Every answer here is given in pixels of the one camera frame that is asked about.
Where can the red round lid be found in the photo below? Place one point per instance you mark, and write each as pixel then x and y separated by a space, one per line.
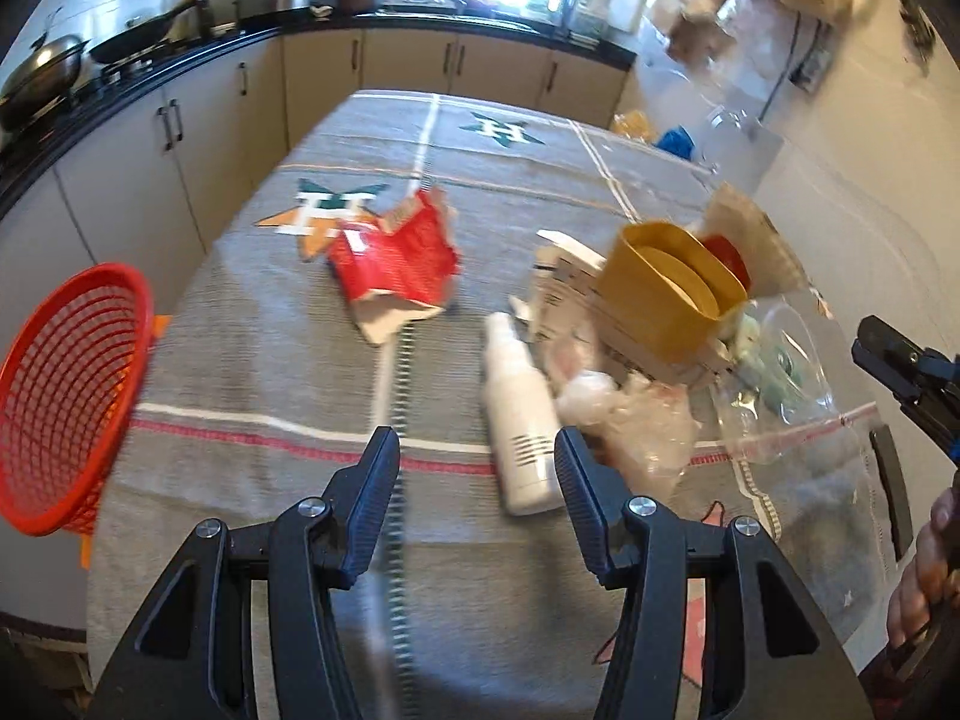
pixel 731 255

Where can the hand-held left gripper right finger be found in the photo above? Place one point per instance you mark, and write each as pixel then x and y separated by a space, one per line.
pixel 574 480

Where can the yellow paper cup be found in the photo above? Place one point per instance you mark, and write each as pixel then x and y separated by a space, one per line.
pixel 652 307

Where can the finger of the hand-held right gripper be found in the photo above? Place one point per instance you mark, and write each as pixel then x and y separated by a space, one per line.
pixel 900 364
pixel 894 495

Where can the clear plastic wrap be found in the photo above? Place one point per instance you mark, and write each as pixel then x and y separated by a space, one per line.
pixel 645 427

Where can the white spray bottle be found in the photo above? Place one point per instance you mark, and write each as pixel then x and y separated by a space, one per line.
pixel 517 405

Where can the blue plastic item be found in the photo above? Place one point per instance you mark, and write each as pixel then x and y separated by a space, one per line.
pixel 675 142

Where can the white cardboard box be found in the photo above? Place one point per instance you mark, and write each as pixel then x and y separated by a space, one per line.
pixel 566 277

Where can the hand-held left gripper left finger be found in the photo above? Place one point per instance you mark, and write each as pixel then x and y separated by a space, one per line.
pixel 379 480

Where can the grey star-print tablecloth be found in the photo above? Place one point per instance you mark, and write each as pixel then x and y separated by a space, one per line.
pixel 262 390

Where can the red plastic mesh basket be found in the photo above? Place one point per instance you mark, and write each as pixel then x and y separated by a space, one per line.
pixel 60 405

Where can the clear glass pitcher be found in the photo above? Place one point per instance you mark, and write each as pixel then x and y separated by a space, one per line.
pixel 724 131

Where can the black frying wok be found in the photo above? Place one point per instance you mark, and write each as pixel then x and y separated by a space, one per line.
pixel 135 41

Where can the yellow plastic bag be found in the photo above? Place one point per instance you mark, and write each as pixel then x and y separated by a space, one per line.
pixel 634 126

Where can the clear zip bag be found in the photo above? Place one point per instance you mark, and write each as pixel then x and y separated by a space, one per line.
pixel 795 390

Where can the red snack bag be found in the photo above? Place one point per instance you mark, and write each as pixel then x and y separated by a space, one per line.
pixel 397 262

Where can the black kitchen countertop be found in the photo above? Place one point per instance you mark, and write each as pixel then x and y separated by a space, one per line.
pixel 187 52

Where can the brown paper package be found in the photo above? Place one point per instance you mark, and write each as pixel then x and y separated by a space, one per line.
pixel 757 229

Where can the person's right hand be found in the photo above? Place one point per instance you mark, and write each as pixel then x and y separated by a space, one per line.
pixel 919 585

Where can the metal wok with lid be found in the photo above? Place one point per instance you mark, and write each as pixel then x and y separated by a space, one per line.
pixel 45 67

